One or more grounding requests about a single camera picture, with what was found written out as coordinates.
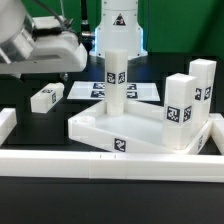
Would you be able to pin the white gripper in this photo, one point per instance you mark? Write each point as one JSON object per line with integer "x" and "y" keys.
{"x": 52, "y": 54}

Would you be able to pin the white desk top tray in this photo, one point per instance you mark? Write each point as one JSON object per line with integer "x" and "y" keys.
{"x": 138, "y": 130}

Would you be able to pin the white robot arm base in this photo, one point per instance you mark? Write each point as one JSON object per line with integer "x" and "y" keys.
{"x": 118, "y": 29}

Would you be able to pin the white left fence block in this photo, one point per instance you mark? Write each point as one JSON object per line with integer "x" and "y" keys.
{"x": 8, "y": 121}

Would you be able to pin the white fence block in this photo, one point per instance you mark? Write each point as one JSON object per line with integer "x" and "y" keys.
{"x": 217, "y": 131}
{"x": 8, "y": 121}

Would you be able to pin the white front fence bar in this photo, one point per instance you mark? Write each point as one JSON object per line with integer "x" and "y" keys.
{"x": 102, "y": 165}

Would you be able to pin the white right fence block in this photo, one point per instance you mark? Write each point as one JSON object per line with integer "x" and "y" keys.
{"x": 217, "y": 131}

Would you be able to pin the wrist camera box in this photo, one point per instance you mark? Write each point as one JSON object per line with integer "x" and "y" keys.
{"x": 50, "y": 24}

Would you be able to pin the white marker base plate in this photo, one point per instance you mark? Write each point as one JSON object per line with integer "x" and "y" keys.
{"x": 83, "y": 90}

